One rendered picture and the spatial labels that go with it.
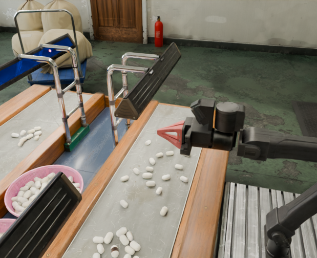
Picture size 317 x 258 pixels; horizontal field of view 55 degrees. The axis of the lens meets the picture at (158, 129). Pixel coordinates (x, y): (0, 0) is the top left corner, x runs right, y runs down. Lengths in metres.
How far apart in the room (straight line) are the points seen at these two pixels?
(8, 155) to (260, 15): 4.32
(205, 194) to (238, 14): 4.21
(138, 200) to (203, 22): 4.29
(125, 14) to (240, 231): 4.63
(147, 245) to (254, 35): 4.48
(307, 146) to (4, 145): 1.21
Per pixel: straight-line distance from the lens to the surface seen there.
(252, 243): 1.11
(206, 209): 1.04
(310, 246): 1.17
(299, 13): 5.14
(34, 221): 0.60
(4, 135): 1.58
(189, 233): 0.97
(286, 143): 0.80
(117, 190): 1.14
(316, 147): 0.82
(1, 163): 1.40
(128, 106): 0.93
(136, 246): 0.95
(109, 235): 0.98
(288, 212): 0.96
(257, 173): 2.45
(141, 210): 1.06
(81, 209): 1.06
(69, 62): 3.73
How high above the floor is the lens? 1.52
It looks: 32 degrees down
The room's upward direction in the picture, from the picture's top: straight up
